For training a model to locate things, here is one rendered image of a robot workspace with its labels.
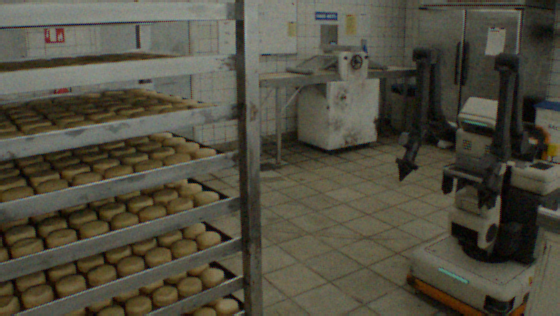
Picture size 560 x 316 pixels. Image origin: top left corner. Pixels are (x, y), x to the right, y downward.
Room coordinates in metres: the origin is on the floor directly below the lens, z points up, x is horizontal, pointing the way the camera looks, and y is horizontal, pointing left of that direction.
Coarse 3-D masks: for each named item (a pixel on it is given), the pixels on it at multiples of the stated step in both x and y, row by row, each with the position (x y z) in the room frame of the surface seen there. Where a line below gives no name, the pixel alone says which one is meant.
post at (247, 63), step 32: (256, 0) 0.80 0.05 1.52; (256, 32) 0.80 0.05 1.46; (256, 64) 0.80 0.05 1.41; (256, 96) 0.80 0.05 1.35; (256, 128) 0.80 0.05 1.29; (256, 160) 0.80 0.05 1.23; (256, 192) 0.80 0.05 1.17; (256, 224) 0.80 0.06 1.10; (256, 256) 0.80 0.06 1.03; (256, 288) 0.80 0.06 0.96
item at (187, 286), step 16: (192, 272) 0.85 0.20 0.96; (208, 272) 0.83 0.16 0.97; (144, 288) 0.77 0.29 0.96; (160, 288) 0.76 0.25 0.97; (176, 288) 0.80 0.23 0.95; (192, 288) 0.77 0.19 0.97; (208, 288) 0.80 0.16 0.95; (96, 304) 0.70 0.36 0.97; (112, 304) 0.73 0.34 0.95; (128, 304) 0.70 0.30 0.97; (144, 304) 0.71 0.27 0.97; (160, 304) 0.73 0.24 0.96
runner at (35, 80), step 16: (96, 64) 0.64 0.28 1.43; (112, 64) 0.66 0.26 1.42; (128, 64) 0.68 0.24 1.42; (144, 64) 0.70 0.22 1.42; (160, 64) 0.71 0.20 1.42; (176, 64) 0.73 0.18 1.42; (192, 64) 0.75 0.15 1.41; (208, 64) 0.77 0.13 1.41; (224, 64) 0.79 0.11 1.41; (0, 80) 0.56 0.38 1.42; (16, 80) 0.57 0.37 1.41; (32, 80) 0.58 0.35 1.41; (48, 80) 0.60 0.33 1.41; (64, 80) 0.61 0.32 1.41; (80, 80) 0.63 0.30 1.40; (96, 80) 0.64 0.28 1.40; (112, 80) 0.66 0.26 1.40; (128, 80) 0.68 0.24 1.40
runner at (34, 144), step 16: (176, 112) 0.73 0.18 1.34; (192, 112) 0.75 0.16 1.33; (208, 112) 0.77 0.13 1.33; (224, 112) 0.79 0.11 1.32; (80, 128) 0.62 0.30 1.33; (96, 128) 0.64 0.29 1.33; (112, 128) 0.66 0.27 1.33; (128, 128) 0.67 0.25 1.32; (144, 128) 0.69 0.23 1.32; (160, 128) 0.71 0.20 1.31; (176, 128) 0.73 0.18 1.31; (0, 144) 0.55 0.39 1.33; (16, 144) 0.56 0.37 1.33; (32, 144) 0.58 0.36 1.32; (48, 144) 0.59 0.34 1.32; (64, 144) 0.61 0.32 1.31; (80, 144) 0.62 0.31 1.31; (0, 160) 0.54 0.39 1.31
